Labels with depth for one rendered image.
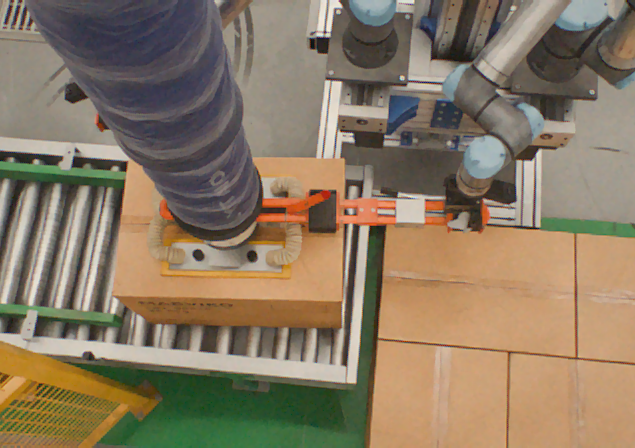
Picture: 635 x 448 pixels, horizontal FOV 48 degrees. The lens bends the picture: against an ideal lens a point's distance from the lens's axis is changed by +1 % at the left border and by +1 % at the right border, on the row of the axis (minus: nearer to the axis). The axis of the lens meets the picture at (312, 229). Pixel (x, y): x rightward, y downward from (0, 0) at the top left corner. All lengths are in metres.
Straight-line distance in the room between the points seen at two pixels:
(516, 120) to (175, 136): 0.72
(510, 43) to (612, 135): 1.75
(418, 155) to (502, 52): 1.31
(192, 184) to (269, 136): 1.70
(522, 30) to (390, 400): 1.17
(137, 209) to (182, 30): 1.07
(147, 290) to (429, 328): 0.87
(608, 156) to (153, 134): 2.34
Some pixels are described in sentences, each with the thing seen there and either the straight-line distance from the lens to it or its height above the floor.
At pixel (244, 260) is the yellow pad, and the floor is 0.97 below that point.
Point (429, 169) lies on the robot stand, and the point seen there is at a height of 0.21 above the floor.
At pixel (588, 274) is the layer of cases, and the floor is 0.54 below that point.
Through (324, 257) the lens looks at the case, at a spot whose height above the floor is 0.95.
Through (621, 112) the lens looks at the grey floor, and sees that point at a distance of 3.29.
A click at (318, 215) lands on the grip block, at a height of 1.09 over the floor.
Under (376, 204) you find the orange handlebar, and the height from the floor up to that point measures 1.09.
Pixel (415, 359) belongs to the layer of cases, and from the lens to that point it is 2.22.
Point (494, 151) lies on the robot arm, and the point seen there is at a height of 1.43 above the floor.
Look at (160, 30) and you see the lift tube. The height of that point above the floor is 1.98.
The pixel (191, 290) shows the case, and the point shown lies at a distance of 1.87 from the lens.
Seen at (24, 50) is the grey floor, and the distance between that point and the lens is 3.53.
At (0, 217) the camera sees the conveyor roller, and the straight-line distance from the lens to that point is 2.58.
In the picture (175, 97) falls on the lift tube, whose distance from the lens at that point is 1.05.
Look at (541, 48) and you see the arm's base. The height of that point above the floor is 1.11.
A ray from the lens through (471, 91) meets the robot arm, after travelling 1.53.
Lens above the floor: 2.73
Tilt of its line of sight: 72 degrees down
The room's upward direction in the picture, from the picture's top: 7 degrees counter-clockwise
